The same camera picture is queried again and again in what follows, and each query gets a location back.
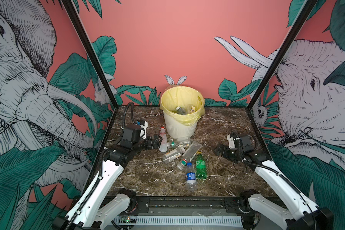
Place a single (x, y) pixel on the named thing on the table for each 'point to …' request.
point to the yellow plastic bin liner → (182, 96)
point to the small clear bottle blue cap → (190, 178)
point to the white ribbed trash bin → (178, 130)
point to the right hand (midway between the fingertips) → (217, 149)
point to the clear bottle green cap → (192, 109)
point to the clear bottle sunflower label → (189, 154)
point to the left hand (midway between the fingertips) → (156, 137)
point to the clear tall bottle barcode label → (180, 110)
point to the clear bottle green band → (179, 142)
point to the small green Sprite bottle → (201, 168)
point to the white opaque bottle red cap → (163, 147)
